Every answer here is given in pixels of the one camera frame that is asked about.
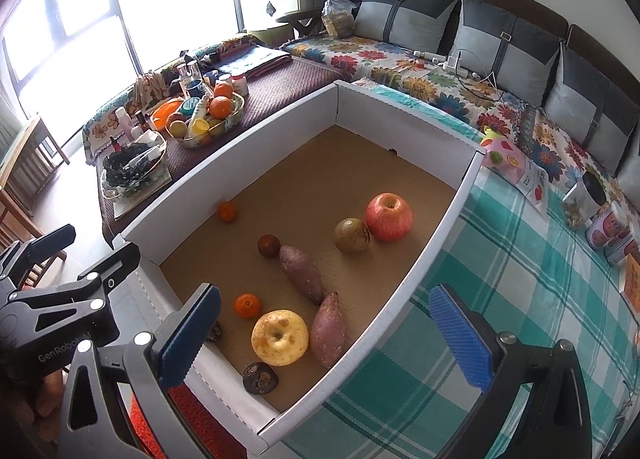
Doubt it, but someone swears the bundle of wooden sticks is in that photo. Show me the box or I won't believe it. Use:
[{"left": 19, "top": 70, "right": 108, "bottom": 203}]
[{"left": 132, "top": 69, "right": 171, "bottom": 104}]

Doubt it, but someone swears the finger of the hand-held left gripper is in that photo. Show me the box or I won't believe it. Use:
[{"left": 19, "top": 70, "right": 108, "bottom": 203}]
[
  {"left": 7, "top": 241, "right": 142, "bottom": 341},
  {"left": 0, "top": 224, "right": 77, "bottom": 286}
]

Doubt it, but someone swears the glass tray of dark items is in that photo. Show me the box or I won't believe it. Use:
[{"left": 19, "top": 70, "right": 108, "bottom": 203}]
[{"left": 100, "top": 141, "right": 173, "bottom": 202}]

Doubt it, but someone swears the dark wooden armchair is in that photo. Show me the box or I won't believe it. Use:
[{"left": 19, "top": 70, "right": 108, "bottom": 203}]
[{"left": 275, "top": 6, "right": 326, "bottom": 40}]

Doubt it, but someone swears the orange book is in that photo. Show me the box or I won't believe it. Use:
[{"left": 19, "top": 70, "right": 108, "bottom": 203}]
[{"left": 620, "top": 254, "right": 640, "bottom": 312}]

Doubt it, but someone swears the large reddish sweet potato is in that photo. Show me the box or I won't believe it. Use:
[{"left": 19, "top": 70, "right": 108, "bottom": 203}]
[{"left": 310, "top": 291, "right": 348, "bottom": 370}]

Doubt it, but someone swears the floral bedsheet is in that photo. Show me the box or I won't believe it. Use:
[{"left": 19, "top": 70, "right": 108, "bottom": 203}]
[{"left": 280, "top": 34, "right": 626, "bottom": 200}]

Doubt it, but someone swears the clear jar with black lid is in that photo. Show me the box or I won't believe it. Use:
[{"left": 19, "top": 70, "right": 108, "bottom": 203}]
[{"left": 564, "top": 172, "right": 608, "bottom": 230}]

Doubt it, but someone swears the slim reddish sweet potato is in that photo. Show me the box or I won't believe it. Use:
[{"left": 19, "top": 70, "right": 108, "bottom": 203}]
[{"left": 279, "top": 245, "right": 326, "bottom": 305}]

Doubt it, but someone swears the small dark red fruit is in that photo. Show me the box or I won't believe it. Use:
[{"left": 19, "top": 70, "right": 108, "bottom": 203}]
[{"left": 257, "top": 234, "right": 281, "bottom": 259}]

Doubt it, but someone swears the teal checked blanket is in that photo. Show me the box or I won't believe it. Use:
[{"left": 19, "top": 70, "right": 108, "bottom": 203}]
[{"left": 282, "top": 79, "right": 640, "bottom": 459}]

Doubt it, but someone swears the black cable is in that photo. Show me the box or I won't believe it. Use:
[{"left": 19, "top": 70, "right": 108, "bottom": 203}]
[{"left": 459, "top": 78, "right": 503, "bottom": 106}]

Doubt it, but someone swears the red apple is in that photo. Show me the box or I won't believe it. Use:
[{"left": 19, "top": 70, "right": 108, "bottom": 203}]
[{"left": 364, "top": 193, "right": 414, "bottom": 243}]

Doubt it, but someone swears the grey two-tone pillow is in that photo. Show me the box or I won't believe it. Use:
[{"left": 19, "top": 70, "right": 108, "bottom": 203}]
[
  {"left": 615, "top": 134, "right": 640, "bottom": 200},
  {"left": 447, "top": 0, "right": 563, "bottom": 107},
  {"left": 352, "top": 0, "right": 461, "bottom": 57},
  {"left": 542, "top": 41, "right": 640, "bottom": 174}
]

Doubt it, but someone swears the white squeeze bottle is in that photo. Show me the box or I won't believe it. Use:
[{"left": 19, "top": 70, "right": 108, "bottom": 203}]
[{"left": 189, "top": 94, "right": 211, "bottom": 126}]

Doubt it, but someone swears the white tissue pack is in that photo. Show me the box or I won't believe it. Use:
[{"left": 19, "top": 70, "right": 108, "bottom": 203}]
[{"left": 131, "top": 130, "right": 167, "bottom": 150}]

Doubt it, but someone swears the pink snack packet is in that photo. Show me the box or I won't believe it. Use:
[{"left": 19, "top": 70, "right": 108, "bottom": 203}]
[{"left": 480, "top": 126, "right": 526, "bottom": 184}]

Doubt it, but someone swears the white cardboard box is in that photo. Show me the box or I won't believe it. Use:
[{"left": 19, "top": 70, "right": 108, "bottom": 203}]
[{"left": 114, "top": 80, "right": 487, "bottom": 457}]

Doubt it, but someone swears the green-brown round fruit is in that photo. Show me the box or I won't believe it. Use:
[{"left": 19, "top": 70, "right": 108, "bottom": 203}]
[{"left": 333, "top": 218, "right": 371, "bottom": 254}]

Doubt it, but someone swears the folded dark cloth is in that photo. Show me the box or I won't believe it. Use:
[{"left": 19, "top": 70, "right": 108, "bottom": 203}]
[{"left": 217, "top": 44, "right": 293, "bottom": 77}]

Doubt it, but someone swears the yellow pear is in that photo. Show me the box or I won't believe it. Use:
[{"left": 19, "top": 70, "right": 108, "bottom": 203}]
[{"left": 250, "top": 309, "right": 309, "bottom": 367}]

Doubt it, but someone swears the red floor mat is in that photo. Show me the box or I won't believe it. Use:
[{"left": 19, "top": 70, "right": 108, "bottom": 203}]
[{"left": 127, "top": 379, "right": 251, "bottom": 459}]

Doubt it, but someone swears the dark framed window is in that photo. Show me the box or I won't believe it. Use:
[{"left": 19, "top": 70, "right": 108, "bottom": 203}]
[{"left": 0, "top": 0, "right": 301, "bottom": 124}]

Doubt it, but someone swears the pink and white bottle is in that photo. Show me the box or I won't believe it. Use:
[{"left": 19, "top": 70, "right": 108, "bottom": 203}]
[{"left": 115, "top": 106, "right": 135, "bottom": 137}]

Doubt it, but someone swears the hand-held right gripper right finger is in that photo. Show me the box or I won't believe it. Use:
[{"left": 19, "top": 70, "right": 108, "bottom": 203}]
[{"left": 428, "top": 284, "right": 593, "bottom": 459}]

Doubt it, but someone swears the printed drink can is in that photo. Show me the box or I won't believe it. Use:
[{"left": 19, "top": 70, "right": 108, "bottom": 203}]
[
  {"left": 604, "top": 226, "right": 640, "bottom": 266},
  {"left": 586, "top": 204, "right": 628, "bottom": 251}
]

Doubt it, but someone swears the light wooden chair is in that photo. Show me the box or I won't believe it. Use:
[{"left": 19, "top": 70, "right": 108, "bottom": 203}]
[{"left": 0, "top": 114, "right": 71, "bottom": 290}]

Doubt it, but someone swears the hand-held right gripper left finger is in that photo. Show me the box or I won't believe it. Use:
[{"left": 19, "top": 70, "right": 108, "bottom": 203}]
[{"left": 59, "top": 283, "right": 222, "bottom": 459}]

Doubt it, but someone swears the clear plastic snack bag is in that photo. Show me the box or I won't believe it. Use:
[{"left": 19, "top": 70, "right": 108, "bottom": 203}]
[{"left": 321, "top": 0, "right": 358, "bottom": 38}]

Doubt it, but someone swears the person's left hand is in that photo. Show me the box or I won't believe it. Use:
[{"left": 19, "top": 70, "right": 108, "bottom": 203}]
[{"left": 10, "top": 368, "right": 68, "bottom": 434}]

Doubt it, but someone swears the white snack packet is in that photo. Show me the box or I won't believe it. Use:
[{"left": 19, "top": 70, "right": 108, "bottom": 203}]
[{"left": 515, "top": 159, "right": 551, "bottom": 214}]

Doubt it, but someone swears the orange plastic dish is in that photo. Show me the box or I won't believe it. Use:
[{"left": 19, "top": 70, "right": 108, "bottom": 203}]
[{"left": 151, "top": 98, "right": 185, "bottom": 132}]

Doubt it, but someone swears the floral glass bowl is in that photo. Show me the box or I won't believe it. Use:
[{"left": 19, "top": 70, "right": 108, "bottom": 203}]
[{"left": 165, "top": 91, "right": 246, "bottom": 148}]

